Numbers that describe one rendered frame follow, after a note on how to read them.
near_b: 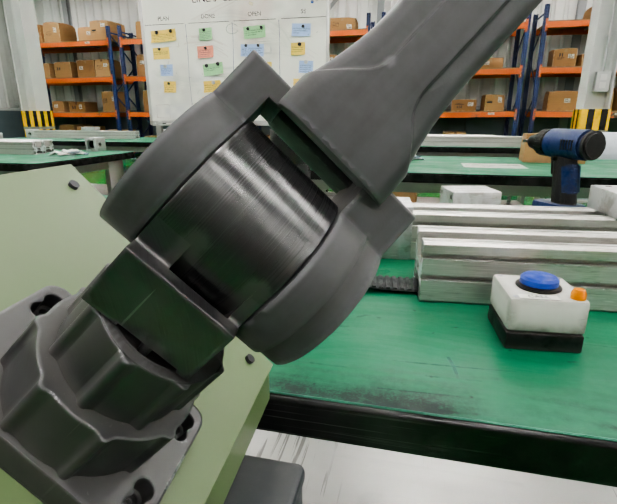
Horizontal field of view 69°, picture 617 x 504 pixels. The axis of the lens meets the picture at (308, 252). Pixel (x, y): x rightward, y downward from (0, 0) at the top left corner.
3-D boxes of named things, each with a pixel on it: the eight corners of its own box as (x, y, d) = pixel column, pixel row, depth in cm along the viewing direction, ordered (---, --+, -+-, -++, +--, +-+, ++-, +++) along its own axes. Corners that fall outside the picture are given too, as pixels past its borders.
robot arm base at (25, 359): (-109, 384, 18) (113, 565, 20) (-17, 259, 16) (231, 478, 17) (44, 295, 27) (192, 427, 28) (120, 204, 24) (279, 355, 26)
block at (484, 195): (453, 240, 92) (457, 194, 90) (437, 227, 103) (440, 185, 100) (501, 240, 92) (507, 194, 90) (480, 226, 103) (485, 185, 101)
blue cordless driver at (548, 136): (563, 241, 91) (582, 130, 85) (499, 220, 109) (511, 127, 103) (594, 239, 93) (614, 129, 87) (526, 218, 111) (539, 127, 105)
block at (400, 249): (358, 261, 79) (360, 208, 76) (360, 242, 90) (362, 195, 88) (410, 264, 77) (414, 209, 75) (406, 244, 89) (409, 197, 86)
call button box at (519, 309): (503, 349, 49) (511, 295, 47) (483, 312, 58) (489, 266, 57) (582, 354, 48) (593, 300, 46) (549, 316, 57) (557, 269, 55)
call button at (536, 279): (524, 297, 49) (526, 280, 49) (513, 284, 53) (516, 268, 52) (563, 299, 49) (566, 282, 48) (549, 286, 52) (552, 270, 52)
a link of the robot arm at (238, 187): (60, 320, 18) (164, 400, 19) (220, 138, 15) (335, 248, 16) (151, 239, 27) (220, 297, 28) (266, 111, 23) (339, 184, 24)
